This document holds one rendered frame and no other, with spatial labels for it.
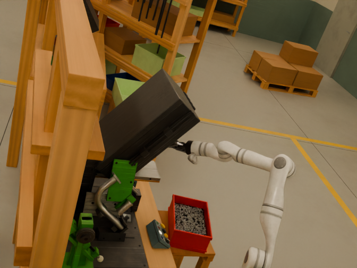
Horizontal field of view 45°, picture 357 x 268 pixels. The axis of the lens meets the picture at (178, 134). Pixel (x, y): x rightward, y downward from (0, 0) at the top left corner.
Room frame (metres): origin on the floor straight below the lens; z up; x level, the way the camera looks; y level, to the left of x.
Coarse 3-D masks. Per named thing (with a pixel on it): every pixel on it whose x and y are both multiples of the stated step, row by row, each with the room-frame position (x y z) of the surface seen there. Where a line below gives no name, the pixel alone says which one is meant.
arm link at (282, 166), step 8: (280, 160) 1.70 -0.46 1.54; (288, 160) 1.70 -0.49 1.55; (272, 168) 1.69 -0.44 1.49; (280, 168) 1.68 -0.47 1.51; (288, 168) 1.68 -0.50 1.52; (272, 176) 1.67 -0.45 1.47; (280, 176) 1.65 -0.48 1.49; (288, 176) 1.70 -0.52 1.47; (272, 184) 1.64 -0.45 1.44; (280, 184) 1.63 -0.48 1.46; (272, 192) 1.61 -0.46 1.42; (280, 192) 1.61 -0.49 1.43; (264, 200) 1.61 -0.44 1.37; (272, 200) 1.59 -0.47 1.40; (280, 200) 1.59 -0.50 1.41; (280, 208) 1.57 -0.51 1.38
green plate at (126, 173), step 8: (120, 160) 1.71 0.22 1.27; (128, 160) 1.73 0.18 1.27; (112, 168) 1.69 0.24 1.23; (120, 168) 1.70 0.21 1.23; (128, 168) 1.72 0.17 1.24; (136, 168) 1.73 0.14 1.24; (112, 176) 1.68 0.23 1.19; (120, 176) 1.69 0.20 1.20; (128, 176) 1.71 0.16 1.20; (120, 184) 1.69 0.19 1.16; (128, 184) 1.70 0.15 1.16; (112, 192) 1.66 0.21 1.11; (120, 192) 1.68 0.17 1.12; (128, 192) 1.70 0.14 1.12; (112, 200) 1.66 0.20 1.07; (120, 200) 1.67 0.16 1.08
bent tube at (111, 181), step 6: (114, 174) 1.65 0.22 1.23; (108, 180) 1.65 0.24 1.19; (114, 180) 1.65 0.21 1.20; (102, 186) 1.62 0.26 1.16; (108, 186) 1.63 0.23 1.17; (96, 192) 1.61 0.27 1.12; (102, 192) 1.62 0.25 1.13; (96, 198) 1.60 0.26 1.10; (96, 204) 1.60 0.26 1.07; (102, 204) 1.61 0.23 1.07; (102, 210) 1.60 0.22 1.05; (108, 216) 1.61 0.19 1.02; (114, 216) 1.63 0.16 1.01; (114, 222) 1.61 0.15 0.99; (120, 222) 1.63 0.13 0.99; (120, 228) 1.62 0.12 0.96
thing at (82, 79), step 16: (64, 0) 1.56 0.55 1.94; (80, 0) 1.63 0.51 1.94; (64, 16) 1.37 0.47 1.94; (80, 16) 1.42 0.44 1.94; (64, 32) 1.22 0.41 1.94; (80, 32) 1.26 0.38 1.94; (64, 48) 1.12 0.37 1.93; (80, 48) 1.13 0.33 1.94; (96, 48) 1.17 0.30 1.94; (64, 64) 1.05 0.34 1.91; (80, 64) 1.02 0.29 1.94; (96, 64) 1.05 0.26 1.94; (64, 80) 0.99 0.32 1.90; (80, 80) 0.96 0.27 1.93; (96, 80) 0.97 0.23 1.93; (64, 96) 0.95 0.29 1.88; (80, 96) 0.96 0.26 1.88; (96, 96) 0.98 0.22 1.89
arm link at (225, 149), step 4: (220, 144) 1.88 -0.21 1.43; (224, 144) 1.87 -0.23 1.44; (228, 144) 1.88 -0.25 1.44; (232, 144) 1.88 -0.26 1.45; (220, 148) 1.86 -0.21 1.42; (224, 148) 1.85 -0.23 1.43; (228, 148) 1.85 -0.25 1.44; (232, 148) 1.85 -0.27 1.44; (236, 148) 1.85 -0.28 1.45; (240, 148) 1.85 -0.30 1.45; (220, 152) 1.86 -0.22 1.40; (224, 152) 1.85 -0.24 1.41; (228, 152) 1.84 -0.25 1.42; (232, 152) 1.84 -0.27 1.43; (236, 152) 1.83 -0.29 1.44; (220, 156) 1.87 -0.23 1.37; (224, 156) 1.86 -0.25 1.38; (228, 156) 1.87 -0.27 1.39; (232, 156) 1.83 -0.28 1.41; (236, 156) 1.82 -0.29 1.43; (236, 160) 1.82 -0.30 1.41
